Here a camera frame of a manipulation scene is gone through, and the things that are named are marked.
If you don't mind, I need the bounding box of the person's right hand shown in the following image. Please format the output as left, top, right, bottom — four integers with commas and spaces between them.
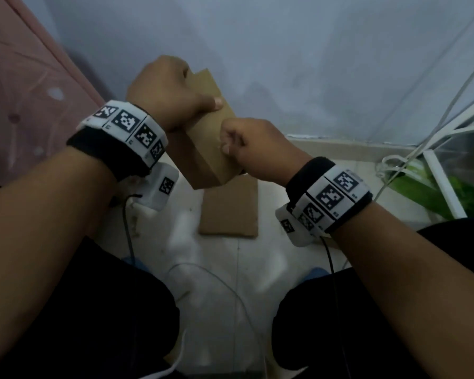
220, 117, 313, 184

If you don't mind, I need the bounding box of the person's left hand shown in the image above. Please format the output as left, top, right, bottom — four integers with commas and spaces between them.
125, 55, 224, 133

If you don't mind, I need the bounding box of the taped brown cardboard box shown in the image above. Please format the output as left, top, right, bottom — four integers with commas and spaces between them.
199, 175, 260, 238

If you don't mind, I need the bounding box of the person's left forearm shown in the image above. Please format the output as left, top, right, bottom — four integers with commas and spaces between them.
0, 145, 117, 367

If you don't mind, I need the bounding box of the person's right forearm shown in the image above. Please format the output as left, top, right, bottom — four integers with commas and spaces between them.
333, 201, 474, 379

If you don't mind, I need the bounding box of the person's right blue shoe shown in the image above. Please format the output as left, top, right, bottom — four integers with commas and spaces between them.
300, 267, 329, 283

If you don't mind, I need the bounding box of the left wrist marker band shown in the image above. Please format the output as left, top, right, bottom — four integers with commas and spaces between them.
66, 100, 170, 182

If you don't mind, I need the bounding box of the wrist marker band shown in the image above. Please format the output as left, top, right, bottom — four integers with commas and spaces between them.
66, 100, 170, 182
285, 156, 374, 235

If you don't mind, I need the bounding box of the right wrist marker band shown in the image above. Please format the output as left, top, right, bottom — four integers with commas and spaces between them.
285, 156, 374, 235

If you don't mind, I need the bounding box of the crumpled clear tape wad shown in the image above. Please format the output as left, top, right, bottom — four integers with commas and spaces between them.
128, 205, 143, 238

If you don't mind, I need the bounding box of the pink floral bedsheet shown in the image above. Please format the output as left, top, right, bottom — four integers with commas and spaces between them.
0, 0, 111, 186

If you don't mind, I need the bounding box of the green plastic bag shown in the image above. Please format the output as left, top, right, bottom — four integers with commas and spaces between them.
387, 159, 474, 220

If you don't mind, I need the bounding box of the white metal rack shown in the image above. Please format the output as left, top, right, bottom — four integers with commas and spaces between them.
402, 90, 474, 220

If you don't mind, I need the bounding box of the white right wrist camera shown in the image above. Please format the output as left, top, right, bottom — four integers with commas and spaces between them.
275, 205, 321, 248

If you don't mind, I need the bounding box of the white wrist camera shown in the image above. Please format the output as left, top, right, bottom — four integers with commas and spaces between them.
132, 161, 180, 217
275, 205, 321, 248

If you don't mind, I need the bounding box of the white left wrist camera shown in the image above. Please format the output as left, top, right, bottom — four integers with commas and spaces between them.
132, 161, 180, 217

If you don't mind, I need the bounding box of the coiled white cable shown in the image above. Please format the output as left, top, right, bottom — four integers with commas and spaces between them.
375, 155, 411, 180

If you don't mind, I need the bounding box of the black right camera cable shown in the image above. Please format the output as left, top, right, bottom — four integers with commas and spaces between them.
320, 236, 352, 379

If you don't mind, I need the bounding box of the black camera cable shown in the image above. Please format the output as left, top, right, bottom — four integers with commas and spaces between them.
320, 236, 352, 379
123, 194, 143, 273

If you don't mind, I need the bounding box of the black left camera cable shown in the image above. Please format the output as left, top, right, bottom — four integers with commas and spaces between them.
123, 194, 143, 273

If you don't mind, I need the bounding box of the thin grey wall cable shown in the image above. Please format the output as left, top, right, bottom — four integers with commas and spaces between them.
375, 55, 474, 202

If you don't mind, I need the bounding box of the white floor cable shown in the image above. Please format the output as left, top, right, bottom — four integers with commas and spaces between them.
140, 262, 269, 379

